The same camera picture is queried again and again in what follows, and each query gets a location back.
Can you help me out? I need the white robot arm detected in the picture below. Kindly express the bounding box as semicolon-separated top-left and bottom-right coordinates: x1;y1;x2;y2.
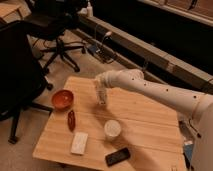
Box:
94;69;213;171

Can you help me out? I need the white spray bottle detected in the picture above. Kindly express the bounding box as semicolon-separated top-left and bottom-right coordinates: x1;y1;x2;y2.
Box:
87;0;93;17

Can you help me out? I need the orange bowl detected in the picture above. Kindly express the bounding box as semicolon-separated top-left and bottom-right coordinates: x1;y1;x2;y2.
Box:
51;89;74;110

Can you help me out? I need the white paper cup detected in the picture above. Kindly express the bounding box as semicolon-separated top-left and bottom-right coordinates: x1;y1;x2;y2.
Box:
104;120;121;141

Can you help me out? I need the red oval object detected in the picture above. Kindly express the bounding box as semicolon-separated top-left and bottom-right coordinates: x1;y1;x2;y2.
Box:
68;110;76;132

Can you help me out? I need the white rectangular sponge block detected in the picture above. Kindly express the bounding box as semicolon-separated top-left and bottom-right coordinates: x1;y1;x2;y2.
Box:
71;132;88;155

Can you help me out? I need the black office chair near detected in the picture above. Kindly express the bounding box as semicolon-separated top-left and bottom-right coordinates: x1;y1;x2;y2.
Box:
0;21;53;144

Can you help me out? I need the black office chair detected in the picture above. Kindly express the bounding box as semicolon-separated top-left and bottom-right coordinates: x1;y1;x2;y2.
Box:
23;0;87;73
0;21;53;144

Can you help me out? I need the black smartphone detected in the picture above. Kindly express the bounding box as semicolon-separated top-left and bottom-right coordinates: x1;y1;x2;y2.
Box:
105;148;130;166

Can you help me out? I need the black office chair far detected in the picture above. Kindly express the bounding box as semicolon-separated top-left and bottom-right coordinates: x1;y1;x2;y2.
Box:
23;0;87;73

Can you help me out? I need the blue electronics box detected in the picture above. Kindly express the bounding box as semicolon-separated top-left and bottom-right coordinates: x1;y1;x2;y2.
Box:
183;144;194;168

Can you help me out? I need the wooden desk corner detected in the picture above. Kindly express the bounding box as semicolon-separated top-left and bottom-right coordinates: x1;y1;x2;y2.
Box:
0;1;23;23

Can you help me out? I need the power strip with cables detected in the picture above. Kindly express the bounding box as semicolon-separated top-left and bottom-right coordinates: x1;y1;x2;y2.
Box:
87;31;117;64

